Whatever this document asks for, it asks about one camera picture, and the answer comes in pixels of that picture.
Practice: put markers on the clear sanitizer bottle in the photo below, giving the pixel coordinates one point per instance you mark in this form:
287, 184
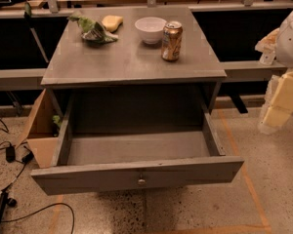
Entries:
267, 57

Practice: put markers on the green chip bag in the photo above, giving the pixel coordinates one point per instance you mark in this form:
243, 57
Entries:
93, 30

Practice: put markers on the white ceramic bowl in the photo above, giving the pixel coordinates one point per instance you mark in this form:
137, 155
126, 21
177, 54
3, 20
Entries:
150, 29

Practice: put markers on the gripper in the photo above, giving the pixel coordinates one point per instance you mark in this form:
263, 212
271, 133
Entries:
291, 43

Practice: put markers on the grey top drawer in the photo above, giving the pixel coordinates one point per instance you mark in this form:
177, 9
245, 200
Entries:
121, 142

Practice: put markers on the yellow sponge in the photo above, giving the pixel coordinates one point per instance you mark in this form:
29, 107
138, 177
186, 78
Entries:
111, 23

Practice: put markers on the black tripod leg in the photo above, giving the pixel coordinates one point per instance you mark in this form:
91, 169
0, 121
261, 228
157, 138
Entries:
6, 201

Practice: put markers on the grey wooden drawer cabinet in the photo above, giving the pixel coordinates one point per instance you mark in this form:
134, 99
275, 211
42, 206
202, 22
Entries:
126, 86

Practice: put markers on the gold soda can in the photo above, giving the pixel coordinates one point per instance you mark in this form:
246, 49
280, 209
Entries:
171, 40

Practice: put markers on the black power adapter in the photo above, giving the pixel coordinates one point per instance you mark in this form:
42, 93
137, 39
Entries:
10, 154

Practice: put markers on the brown cardboard box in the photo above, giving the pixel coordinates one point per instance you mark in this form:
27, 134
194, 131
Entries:
38, 131

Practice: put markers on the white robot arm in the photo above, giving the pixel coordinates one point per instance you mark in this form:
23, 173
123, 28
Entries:
280, 41

